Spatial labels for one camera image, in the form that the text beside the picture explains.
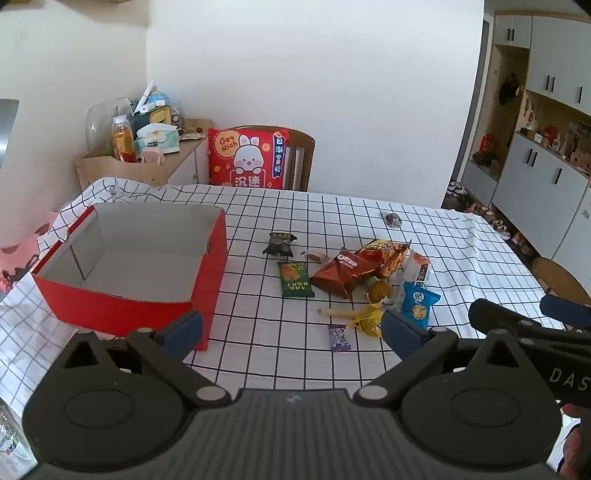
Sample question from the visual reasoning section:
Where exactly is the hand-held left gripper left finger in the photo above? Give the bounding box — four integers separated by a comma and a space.
55, 309, 232, 411

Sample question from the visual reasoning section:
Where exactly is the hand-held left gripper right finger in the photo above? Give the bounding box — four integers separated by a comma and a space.
353, 309, 539, 411

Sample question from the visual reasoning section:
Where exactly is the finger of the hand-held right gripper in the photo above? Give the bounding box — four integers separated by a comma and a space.
468, 299, 546, 341
540, 295, 591, 331

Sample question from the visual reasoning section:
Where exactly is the blue cookie packet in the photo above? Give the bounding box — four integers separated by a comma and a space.
401, 281, 441, 329

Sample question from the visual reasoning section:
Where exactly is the yellow candy packet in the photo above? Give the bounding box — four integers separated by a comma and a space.
348, 304, 389, 337

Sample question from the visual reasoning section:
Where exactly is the round yellow pastry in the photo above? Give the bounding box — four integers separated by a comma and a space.
367, 279, 391, 303

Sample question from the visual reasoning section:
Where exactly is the red cardboard box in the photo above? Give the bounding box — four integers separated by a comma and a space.
31, 203, 228, 352

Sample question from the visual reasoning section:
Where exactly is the purple candy packet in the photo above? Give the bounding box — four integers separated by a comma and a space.
327, 324, 352, 354

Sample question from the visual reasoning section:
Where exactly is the white and red snack packet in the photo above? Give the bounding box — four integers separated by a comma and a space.
397, 251, 432, 287

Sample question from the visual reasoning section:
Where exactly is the orange-red chips bag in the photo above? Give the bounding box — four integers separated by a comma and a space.
358, 239, 411, 280

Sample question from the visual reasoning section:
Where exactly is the brown cookie packet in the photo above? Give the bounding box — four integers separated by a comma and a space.
309, 249, 384, 298

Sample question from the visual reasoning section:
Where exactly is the green snack packet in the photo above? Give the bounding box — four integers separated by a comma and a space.
278, 261, 316, 299

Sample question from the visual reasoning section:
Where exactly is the black snack packet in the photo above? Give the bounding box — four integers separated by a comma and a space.
263, 232, 296, 258

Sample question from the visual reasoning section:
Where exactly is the person's right hand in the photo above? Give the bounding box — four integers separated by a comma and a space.
560, 402, 591, 476

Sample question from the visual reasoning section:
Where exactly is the wooden chair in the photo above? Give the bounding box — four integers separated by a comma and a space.
531, 257, 591, 305
226, 126, 316, 192

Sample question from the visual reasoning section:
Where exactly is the row of shoes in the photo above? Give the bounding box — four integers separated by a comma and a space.
445, 181, 536, 259

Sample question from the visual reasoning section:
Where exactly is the white checked tablecloth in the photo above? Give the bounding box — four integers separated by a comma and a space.
0, 178, 573, 416

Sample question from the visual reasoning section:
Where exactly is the light wooden side cabinet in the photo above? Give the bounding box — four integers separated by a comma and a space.
75, 119, 214, 188

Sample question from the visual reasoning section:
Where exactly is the group of shelf ornaments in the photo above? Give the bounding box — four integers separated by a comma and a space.
519, 95, 591, 176

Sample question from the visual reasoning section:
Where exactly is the red rabbit print cushion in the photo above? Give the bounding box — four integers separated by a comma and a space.
208, 128, 291, 190

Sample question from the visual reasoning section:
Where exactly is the pink printed cloth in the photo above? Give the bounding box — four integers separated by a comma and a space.
0, 210, 61, 294

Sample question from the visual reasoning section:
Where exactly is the tissue pack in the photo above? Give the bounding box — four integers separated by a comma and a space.
135, 123, 180, 153

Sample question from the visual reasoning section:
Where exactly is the orange juice bottle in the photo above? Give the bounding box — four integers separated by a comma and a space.
111, 115, 138, 163

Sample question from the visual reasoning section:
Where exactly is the clear printed plastic bottle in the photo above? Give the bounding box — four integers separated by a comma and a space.
0, 401, 38, 467

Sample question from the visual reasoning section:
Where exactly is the dark green box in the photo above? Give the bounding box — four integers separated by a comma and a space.
133, 104, 174, 134

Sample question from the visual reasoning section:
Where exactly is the black hanging bag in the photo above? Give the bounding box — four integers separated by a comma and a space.
499, 73, 522, 106

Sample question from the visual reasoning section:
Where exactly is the silver lamp shade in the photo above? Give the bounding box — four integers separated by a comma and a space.
0, 99, 20, 160

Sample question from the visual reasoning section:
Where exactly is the white and wood wall cabinet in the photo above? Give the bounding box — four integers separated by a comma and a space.
459, 11, 591, 296

